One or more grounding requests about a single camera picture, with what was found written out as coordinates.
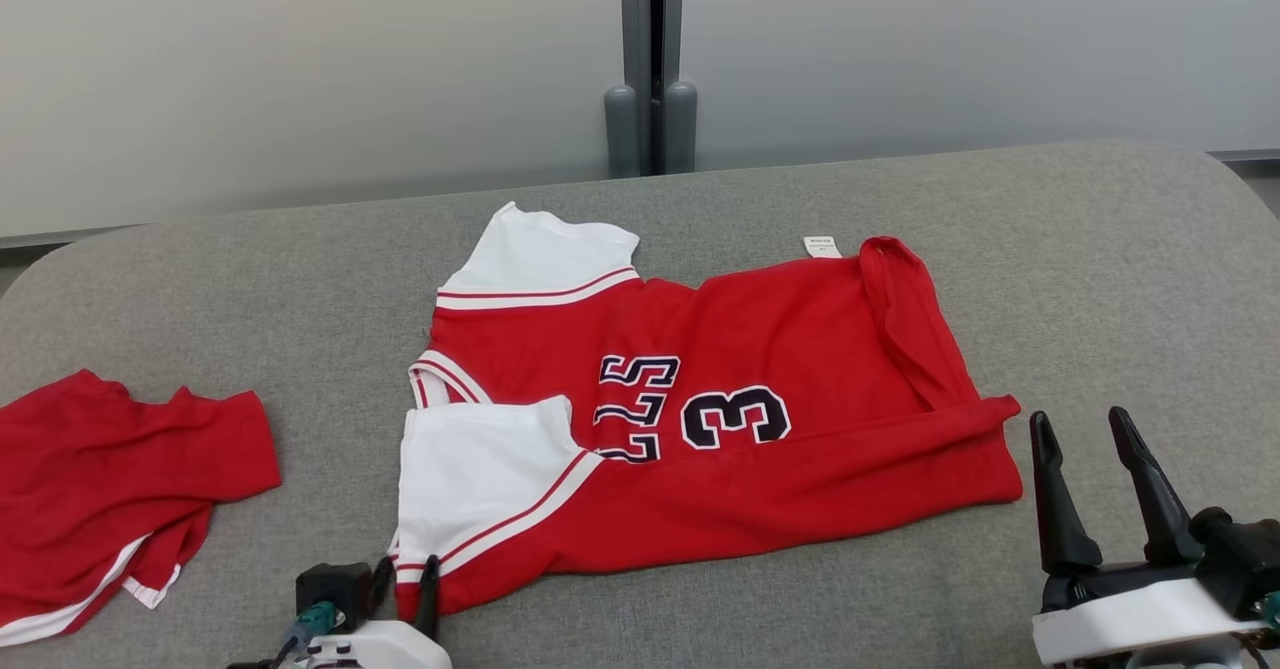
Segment red shorts with white stripe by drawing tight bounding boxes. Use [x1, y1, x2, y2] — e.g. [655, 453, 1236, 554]
[0, 369, 283, 648]

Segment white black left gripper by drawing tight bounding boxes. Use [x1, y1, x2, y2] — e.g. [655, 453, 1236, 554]
[285, 554, 454, 669]

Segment red white basketball jersey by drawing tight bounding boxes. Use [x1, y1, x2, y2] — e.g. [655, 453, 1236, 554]
[388, 201, 1024, 622]

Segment grey partition base rail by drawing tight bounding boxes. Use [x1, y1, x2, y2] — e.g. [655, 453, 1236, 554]
[0, 149, 1280, 251]

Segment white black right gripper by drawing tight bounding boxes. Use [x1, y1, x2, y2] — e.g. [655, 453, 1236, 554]
[1030, 406, 1265, 668]

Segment teal left cable connector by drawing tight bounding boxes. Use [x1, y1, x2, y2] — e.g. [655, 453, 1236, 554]
[293, 600, 343, 652]

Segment grey partition post with feet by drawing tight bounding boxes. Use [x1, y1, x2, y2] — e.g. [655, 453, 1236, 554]
[603, 0, 699, 179]

